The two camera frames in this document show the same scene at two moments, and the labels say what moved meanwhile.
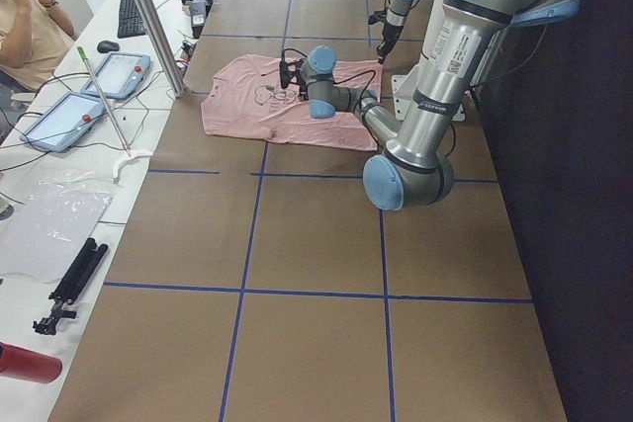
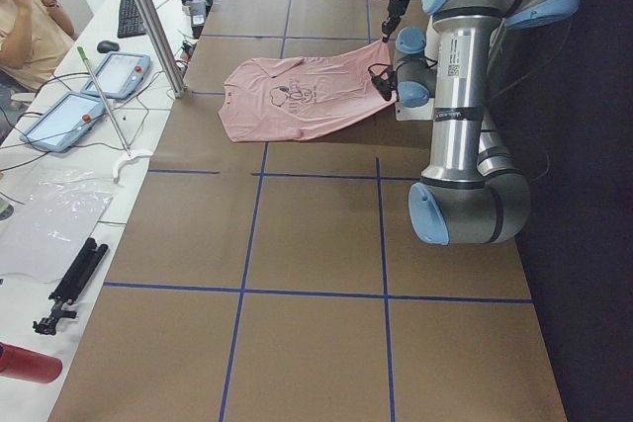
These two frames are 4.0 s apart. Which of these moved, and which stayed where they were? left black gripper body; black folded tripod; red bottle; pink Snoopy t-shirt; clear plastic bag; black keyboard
Moved: pink Snoopy t-shirt; left black gripper body
Stayed: black keyboard; red bottle; black folded tripod; clear plastic bag
